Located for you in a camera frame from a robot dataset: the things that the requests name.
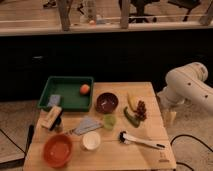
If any grey metal spatula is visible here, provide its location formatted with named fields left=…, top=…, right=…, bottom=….
left=67, top=116, right=103, bottom=135

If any white cup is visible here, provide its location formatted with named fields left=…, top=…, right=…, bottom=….
left=82, top=131, right=101, bottom=150

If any black cable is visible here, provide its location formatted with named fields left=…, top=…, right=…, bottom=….
left=170, top=133, right=213, bottom=171

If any green cup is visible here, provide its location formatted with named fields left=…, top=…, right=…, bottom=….
left=103, top=114, right=116, bottom=130

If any red grapes bunch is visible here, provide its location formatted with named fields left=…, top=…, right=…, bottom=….
left=136, top=101, right=146, bottom=121

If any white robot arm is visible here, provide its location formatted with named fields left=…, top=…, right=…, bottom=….
left=157, top=62, right=213, bottom=115

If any orange fruit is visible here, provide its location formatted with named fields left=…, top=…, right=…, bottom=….
left=80, top=84, right=90, bottom=95

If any green plastic tray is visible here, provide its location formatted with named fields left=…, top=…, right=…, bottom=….
left=38, top=76, right=94, bottom=112

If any yellow banana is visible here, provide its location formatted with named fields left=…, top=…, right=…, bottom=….
left=127, top=94, right=138, bottom=112

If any red orange bowl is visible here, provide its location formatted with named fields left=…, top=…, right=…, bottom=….
left=42, top=134, right=72, bottom=168

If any white dish brush black head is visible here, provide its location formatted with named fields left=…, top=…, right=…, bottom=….
left=119, top=131, right=165, bottom=149

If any wooden table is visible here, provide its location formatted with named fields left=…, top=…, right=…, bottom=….
left=23, top=82, right=176, bottom=171

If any blue sponge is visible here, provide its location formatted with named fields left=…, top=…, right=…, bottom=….
left=47, top=94, right=61, bottom=107

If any wooden block brush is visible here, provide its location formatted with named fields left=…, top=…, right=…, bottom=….
left=41, top=106, right=62, bottom=129

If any purple bowl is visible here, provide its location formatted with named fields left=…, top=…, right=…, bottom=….
left=96, top=92, right=119, bottom=114

